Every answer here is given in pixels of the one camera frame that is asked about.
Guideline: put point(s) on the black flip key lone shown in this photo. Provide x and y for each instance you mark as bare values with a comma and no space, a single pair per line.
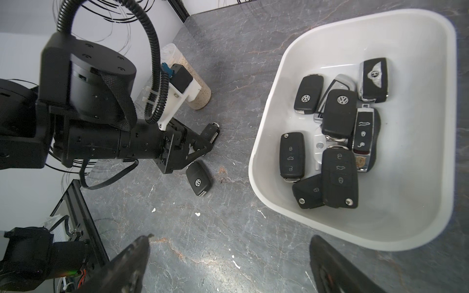
308,192

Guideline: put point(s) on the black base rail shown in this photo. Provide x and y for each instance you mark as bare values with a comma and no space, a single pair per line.
81,223

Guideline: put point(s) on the black silver Bentley key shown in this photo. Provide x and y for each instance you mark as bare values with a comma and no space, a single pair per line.
373,80

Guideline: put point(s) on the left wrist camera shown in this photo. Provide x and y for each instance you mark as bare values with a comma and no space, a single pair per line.
177,86

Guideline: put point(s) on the black flip key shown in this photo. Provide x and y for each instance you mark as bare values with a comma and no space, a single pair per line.
340,185
211,132
292,156

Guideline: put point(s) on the black Porsche car key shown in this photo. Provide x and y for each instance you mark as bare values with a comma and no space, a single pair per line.
364,141

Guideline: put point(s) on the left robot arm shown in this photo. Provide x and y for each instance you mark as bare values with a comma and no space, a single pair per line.
82,110

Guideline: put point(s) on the white car key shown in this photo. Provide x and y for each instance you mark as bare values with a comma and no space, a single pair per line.
319,147

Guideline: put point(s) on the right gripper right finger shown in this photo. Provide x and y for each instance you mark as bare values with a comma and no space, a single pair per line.
333,273

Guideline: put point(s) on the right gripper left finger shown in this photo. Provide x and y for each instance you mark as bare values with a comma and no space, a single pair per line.
125,273

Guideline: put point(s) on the clear jar of grains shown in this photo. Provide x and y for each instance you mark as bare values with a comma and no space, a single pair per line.
171,55

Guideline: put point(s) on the black VW key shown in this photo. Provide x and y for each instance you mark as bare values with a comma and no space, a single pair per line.
309,94
198,178
339,114

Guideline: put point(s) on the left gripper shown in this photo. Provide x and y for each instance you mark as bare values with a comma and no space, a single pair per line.
172,149

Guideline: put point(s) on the white storage box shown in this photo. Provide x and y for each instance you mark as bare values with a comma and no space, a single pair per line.
406,200

